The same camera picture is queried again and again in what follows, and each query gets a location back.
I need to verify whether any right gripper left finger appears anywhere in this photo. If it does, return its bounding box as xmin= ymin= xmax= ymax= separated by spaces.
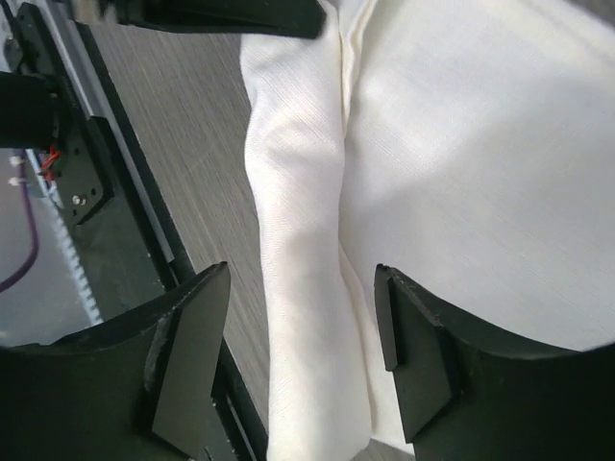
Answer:
xmin=1 ymin=263 xmax=231 ymax=460

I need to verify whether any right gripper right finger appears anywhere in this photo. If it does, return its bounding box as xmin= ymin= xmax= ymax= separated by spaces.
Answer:
xmin=374 ymin=265 xmax=614 ymax=461

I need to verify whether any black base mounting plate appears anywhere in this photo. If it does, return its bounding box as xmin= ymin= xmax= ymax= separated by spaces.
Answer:
xmin=1 ymin=1 xmax=267 ymax=460

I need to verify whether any white slotted cable duct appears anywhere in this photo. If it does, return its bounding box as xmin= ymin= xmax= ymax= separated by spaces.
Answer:
xmin=26 ymin=150 xmax=103 ymax=326

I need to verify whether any white cloth napkin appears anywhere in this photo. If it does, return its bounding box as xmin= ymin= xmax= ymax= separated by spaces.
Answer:
xmin=240 ymin=1 xmax=614 ymax=460

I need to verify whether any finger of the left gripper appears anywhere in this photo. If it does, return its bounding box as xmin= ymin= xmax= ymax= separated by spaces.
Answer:
xmin=112 ymin=0 xmax=326 ymax=39

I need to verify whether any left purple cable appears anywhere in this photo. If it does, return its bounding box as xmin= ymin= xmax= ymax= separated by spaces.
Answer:
xmin=0 ymin=184 xmax=42 ymax=295

